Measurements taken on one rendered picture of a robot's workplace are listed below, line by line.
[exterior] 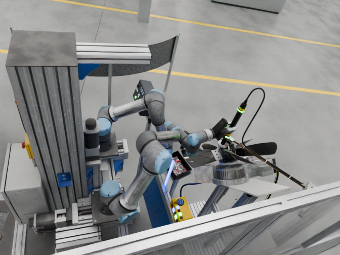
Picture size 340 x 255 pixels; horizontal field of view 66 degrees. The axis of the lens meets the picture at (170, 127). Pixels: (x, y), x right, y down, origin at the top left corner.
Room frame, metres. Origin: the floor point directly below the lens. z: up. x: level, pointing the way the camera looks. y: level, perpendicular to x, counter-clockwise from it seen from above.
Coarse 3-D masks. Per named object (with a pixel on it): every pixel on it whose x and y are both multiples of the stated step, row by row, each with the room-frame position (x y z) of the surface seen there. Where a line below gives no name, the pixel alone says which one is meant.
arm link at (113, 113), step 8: (144, 96) 1.39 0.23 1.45; (152, 96) 1.37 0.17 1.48; (160, 96) 1.38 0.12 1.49; (128, 104) 1.35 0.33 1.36; (136, 104) 1.34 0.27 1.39; (144, 104) 1.33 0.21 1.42; (104, 112) 1.30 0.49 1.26; (112, 112) 1.31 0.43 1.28; (120, 112) 1.31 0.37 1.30; (128, 112) 1.31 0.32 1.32; (136, 112) 1.33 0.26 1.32; (112, 120) 1.28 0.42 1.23
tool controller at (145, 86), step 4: (140, 80) 1.78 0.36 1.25; (144, 80) 1.81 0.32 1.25; (140, 84) 1.75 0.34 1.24; (144, 84) 1.75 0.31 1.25; (148, 84) 1.78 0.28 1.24; (136, 88) 1.77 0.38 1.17; (140, 88) 1.72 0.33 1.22; (144, 88) 1.70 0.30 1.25; (148, 88) 1.73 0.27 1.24; (152, 88) 1.76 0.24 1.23; (136, 92) 1.75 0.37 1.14; (140, 92) 1.70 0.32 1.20; (144, 92) 1.65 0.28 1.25; (148, 92) 1.67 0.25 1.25; (140, 96) 1.67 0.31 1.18; (140, 112) 1.56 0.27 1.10; (144, 112) 1.57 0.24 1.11
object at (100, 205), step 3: (99, 198) 0.74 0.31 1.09; (99, 201) 0.72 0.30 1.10; (99, 204) 0.70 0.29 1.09; (102, 204) 0.69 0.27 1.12; (99, 207) 0.69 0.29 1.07; (102, 207) 0.69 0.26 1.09; (105, 207) 0.69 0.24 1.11; (108, 207) 0.69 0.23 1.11; (99, 210) 0.68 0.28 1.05; (102, 210) 0.68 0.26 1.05; (105, 210) 0.68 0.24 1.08; (108, 210) 0.68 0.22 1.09; (102, 213) 0.67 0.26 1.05; (105, 213) 0.67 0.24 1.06; (108, 213) 0.67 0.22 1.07; (111, 213) 0.68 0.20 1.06
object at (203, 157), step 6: (198, 150) 1.27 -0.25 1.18; (204, 150) 1.29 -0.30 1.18; (210, 150) 1.30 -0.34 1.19; (186, 156) 1.18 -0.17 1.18; (198, 156) 1.21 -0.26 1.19; (204, 156) 1.22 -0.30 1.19; (210, 156) 1.24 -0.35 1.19; (192, 162) 1.13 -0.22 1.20; (198, 162) 1.15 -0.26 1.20; (204, 162) 1.16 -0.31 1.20; (210, 162) 1.19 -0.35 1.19
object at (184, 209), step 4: (184, 196) 0.93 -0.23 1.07; (172, 200) 0.88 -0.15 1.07; (176, 200) 0.88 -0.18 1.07; (184, 200) 0.90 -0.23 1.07; (176, 204) 0.86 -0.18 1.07; (184, 204) 0.87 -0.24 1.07; (172, 208) 0.85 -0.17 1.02; (176, 208) 0.83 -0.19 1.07; (180, 208) 0.83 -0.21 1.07; (184, 208) 0.84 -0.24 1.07; (188, 208) 0.85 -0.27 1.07; (172, 212) 0.83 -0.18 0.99; (176, 212) 0.80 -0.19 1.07; (184, 212) 0.82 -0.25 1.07; (188, 212) 0.82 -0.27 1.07; (180, 216) 0.78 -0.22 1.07; (184, 216) 0.79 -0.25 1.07; (188, 216) 0.80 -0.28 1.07; (192, 216) 0.81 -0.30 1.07; (180, 220) 0.76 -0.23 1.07; (184, 220) 0.77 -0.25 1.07
